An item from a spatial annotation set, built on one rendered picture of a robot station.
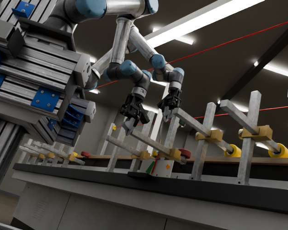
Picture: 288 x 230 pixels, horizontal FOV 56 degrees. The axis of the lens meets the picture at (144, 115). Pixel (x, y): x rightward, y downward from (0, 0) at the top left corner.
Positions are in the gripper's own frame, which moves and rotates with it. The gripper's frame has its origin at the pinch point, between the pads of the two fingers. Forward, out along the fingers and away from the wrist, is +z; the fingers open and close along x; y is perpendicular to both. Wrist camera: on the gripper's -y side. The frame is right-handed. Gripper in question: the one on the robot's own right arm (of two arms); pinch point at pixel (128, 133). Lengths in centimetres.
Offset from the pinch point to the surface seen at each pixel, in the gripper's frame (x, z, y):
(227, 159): 25, -6, -49
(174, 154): 5.0, -0.7, -29.7
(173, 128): -2.3, -17.3, -30.4
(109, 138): -23.5, -0.4, -4.3
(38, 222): -182, 65, -52
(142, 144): -27.3, -8.1, -31.4
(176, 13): -347, -489, -257
